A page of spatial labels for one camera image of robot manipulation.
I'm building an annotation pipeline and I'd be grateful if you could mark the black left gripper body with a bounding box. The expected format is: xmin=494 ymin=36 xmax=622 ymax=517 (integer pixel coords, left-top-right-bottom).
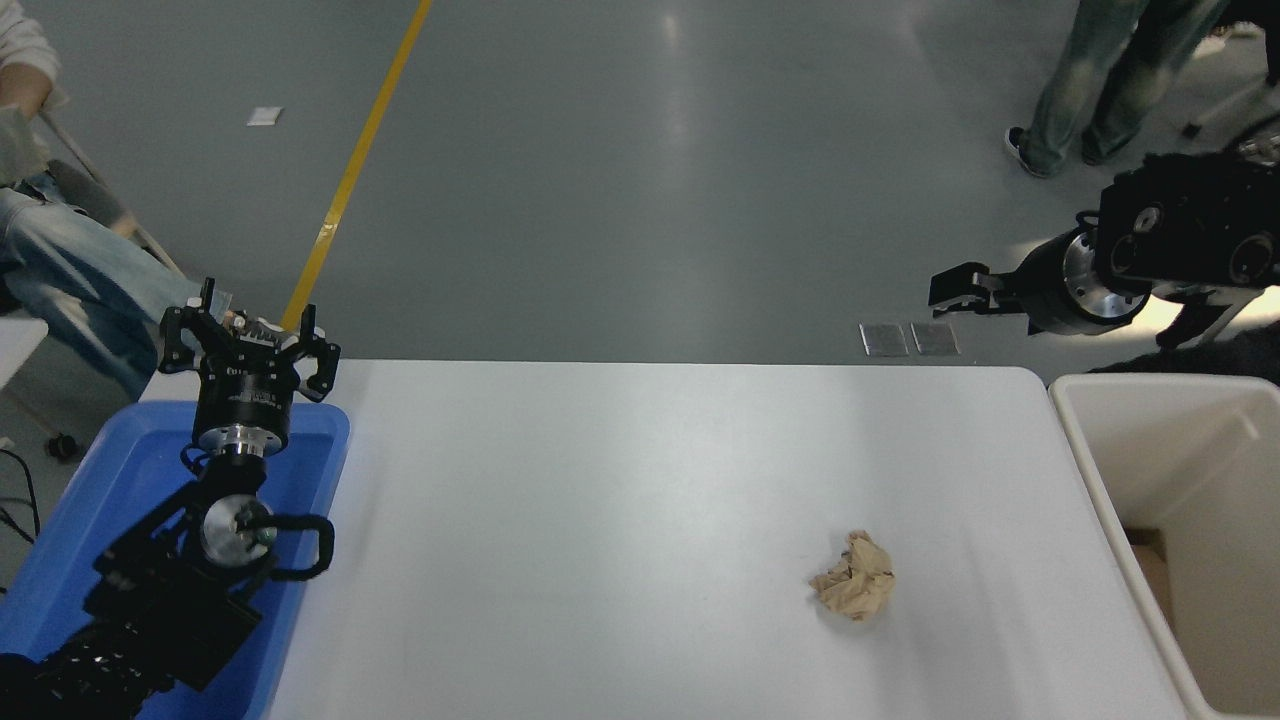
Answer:
xmin=196 ymin=333 xmax=304 ymax=435

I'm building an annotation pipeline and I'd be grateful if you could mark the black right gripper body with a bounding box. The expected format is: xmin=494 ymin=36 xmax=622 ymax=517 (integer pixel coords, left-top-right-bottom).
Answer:
xmin=1018 ymin=233 xmax=1101 ymax=337

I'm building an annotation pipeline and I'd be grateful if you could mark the seated person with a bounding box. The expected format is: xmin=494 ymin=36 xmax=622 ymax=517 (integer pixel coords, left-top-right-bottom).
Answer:
xmin=0 ymin=0 xmax=236 ymax=401

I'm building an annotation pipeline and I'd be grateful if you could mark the blue plastic tray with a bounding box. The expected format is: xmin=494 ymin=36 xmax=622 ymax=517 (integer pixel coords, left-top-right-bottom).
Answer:
xmin=0 ymin=400 xmax=351 ymax=720

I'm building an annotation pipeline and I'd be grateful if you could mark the small white table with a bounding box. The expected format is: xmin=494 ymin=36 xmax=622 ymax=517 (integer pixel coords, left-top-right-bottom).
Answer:
xmin=0 ymin=317 xmax=49 ymax=391

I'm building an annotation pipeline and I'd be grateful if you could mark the walking person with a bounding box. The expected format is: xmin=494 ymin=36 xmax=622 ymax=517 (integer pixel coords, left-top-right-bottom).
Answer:
xmin=1005 ymin=0 xmax=1231 ymax=179

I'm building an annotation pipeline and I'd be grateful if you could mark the large pale bin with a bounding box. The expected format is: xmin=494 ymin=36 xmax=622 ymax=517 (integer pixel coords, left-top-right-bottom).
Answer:
xmin=1049 ymin=375 xmax=1280 ymax=719

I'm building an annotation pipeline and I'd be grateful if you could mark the white chair base with casters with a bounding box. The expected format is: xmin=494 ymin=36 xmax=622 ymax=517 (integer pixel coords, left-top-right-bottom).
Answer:
xmin=1183 ymin=22 xmax=1280 ymax=139

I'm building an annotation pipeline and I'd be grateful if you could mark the crumpled tan paper ball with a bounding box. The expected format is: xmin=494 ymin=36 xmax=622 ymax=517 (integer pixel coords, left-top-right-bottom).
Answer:
xmin=809 ymin=530 xmax=896 ymax=622

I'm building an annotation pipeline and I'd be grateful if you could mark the black cable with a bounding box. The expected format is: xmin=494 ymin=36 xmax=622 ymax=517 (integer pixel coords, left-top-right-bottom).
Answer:
xmin=0 ymin=448 xmax=41 ymax=546

